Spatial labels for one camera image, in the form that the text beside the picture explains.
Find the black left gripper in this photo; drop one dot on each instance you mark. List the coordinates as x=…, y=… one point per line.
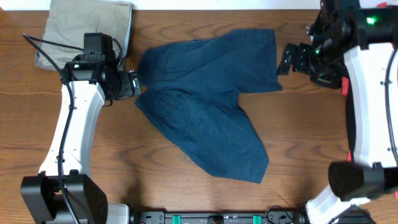
x=129, y=88

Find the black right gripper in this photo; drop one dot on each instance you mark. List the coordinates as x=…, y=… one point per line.
x=331, y=79

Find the navy blue shorts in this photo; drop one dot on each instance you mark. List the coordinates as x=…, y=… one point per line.
x=191, y=97

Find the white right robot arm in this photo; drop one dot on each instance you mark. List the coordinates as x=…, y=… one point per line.
x=350, y=185

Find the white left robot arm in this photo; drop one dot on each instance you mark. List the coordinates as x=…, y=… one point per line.
x=63, y=191

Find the red garment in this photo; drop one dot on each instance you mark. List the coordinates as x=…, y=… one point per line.
x=373, y=80

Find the folded khaki shorts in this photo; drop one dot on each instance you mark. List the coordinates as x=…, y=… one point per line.
x=69, y=20

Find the black t-shirt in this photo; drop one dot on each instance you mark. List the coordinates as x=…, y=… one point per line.
x=350, y=123

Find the folded grey garment underneath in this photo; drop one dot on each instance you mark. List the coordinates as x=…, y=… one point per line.
x=40, y=62

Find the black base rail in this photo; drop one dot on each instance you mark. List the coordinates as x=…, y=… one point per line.
x=277, y=216

